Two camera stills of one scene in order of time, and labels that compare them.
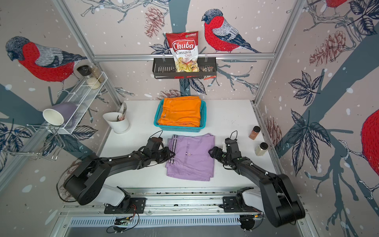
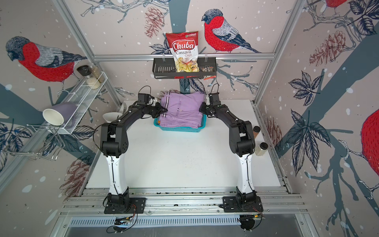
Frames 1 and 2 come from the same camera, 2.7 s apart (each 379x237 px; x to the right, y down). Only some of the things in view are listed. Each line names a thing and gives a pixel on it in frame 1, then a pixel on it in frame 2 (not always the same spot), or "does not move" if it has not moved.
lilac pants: [192, 160] → [183, 109]
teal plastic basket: [182, 128] does not move
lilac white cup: [57, 115] does not move
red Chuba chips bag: [184, 46] does not move
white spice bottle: [261, 149] does not move
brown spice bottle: [254, 133] does not move
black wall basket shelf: [166, 68] does not move
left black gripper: [168, 155] → [159, 110]
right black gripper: [216, 156] → [201, 108]
